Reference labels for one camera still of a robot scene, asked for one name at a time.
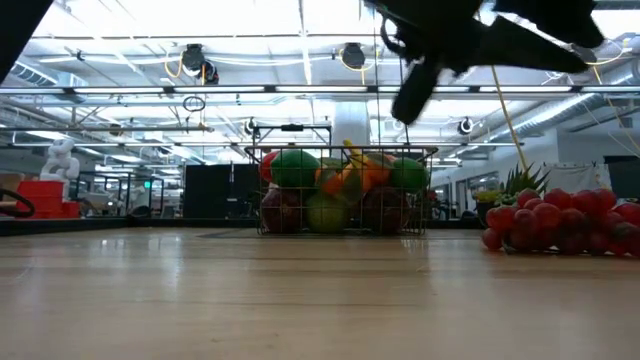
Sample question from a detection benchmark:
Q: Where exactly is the black cabinet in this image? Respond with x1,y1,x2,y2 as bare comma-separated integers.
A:
183,163,264,221

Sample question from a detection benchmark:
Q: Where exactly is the black screen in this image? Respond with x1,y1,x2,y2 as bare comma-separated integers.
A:
602,154,640,200

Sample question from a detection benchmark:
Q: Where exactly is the yellow hanging cable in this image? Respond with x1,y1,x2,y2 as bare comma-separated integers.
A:
488,64,531,174

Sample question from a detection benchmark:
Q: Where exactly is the black hanging cable loop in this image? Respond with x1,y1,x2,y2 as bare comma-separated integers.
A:
181,95,207,114

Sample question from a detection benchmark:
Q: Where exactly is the long ceiling light bar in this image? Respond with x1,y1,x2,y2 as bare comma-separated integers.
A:
0,84,640,97

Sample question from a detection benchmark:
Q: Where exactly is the green pear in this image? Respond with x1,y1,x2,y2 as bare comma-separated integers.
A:
305,192,351,235

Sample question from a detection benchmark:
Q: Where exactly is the white building column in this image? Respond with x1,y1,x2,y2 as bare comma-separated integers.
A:
332,102,374,151

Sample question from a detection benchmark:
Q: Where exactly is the dark red apple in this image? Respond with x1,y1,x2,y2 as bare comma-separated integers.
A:
260,188,304,234
362,186,412,235

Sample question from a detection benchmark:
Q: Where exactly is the large green lime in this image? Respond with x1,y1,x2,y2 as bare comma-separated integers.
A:
270,149,322,190

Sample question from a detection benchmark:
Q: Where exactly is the black gantry frame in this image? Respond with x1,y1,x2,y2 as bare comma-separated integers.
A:
252,123,334,147

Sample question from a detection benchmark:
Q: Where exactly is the red grape bunch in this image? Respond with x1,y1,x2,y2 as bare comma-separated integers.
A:
481,187,640,259

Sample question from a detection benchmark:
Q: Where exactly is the silver ventilation duct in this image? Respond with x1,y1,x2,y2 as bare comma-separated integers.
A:
492,92,640,146

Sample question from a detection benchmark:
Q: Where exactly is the metal wire basket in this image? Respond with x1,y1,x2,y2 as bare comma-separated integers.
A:
243,144,440,237

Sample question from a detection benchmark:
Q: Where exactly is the orange-red mini pumpkin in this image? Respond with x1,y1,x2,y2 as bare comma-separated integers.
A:
372,153,399,187

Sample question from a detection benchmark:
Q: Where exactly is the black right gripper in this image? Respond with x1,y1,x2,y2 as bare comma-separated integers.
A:
367,0,590,126

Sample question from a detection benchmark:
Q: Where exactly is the white humanoid figure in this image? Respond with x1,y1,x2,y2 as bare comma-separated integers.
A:
38,138,81,184

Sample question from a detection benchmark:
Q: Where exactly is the red plastic crate stack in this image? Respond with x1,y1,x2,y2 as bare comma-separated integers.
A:
16,180,81,220

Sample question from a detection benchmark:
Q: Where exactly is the white draped cloth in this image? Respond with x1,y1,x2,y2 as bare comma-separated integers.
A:
542,162,612,195

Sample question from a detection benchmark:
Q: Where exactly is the black looped cable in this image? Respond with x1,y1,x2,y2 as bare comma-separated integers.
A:
0,187,37,220

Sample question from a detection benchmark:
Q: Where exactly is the green succulent plant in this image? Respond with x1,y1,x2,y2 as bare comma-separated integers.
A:
472,163,551,226

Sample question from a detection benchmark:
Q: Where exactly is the black aluminium table frame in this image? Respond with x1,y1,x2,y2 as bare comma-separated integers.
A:
0,215,484,237

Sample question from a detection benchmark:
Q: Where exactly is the yellow-orange mango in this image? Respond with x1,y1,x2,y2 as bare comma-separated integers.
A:
349,153,386,194

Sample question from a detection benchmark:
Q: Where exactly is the yellow banana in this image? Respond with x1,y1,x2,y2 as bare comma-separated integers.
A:
342,139,369,169

